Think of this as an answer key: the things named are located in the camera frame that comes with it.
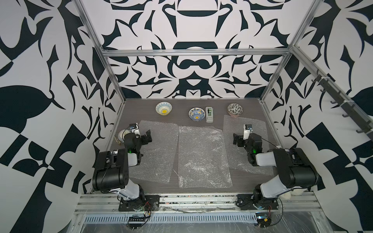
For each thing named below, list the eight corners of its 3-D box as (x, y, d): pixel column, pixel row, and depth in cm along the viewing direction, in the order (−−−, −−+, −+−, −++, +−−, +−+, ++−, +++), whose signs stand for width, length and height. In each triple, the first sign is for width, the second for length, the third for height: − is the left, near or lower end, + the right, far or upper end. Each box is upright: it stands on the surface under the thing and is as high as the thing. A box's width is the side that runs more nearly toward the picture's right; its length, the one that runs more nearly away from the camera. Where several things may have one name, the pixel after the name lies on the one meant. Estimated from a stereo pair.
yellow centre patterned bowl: (155, 115, 111) (154, 112, 107) (157, 104, 118) (156, 101, 115) (171, 115, 111) (171, 112, 108) (172, 104, 118) (172, 101, 115)
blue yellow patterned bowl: (188, 121, 108) (188, 117, 105) (188, 110, 114) (188, 107, 111) (205, 121, 108) (205, 118, 105) (204, 110, 114) (204, 107, 111)
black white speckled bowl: (228, 116, 111) (229, 112, 108) (226, 106, 117) (227, 103, 114) (242, 116, 111) (244, 112, 108) (239, 106, 117) (241, 103, 114)
